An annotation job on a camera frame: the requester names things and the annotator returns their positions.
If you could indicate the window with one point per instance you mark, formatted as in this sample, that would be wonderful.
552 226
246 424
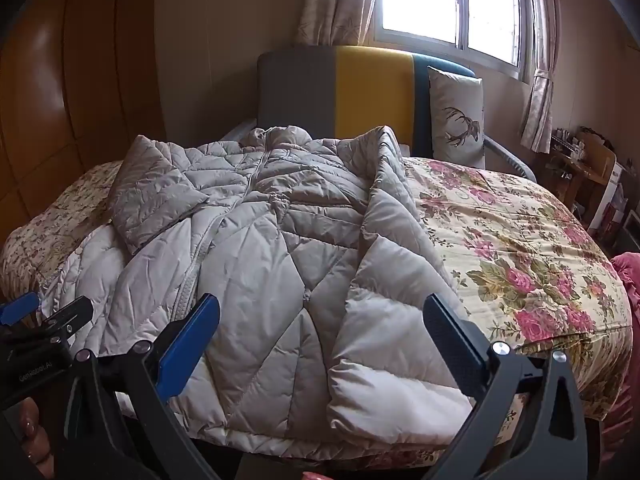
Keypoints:
450 5

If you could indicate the grey bed rail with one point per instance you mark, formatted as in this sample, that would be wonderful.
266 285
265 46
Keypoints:
510 157
239 130

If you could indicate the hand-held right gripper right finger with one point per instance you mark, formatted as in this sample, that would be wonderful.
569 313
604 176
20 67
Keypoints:
450 335

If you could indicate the person's left hand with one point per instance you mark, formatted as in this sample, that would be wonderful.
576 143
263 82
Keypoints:
36 435

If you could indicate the white box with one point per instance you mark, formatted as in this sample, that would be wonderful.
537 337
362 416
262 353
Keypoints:
607 195

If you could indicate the patterned beige curtain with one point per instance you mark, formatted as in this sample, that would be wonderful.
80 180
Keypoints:
335 5
539 100

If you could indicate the deer print pillow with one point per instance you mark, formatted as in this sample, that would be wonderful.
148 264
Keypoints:
455 105

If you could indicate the floral bed blanket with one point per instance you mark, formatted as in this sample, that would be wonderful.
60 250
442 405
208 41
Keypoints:
525 240

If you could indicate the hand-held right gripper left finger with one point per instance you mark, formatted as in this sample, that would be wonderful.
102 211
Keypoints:
190 342

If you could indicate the wooden side shelf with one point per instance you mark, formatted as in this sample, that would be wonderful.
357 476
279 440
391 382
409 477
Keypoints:
585 170

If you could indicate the pink cloth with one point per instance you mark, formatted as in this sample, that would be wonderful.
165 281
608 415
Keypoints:
630 280

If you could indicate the grey quilted down jacket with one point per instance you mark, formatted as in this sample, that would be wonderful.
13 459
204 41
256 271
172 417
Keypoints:
280 240

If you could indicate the grey yellow teal chair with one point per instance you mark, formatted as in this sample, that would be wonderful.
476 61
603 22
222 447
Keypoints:
370 95

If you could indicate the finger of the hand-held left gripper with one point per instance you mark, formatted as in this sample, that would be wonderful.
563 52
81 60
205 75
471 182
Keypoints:
67 317
17 307

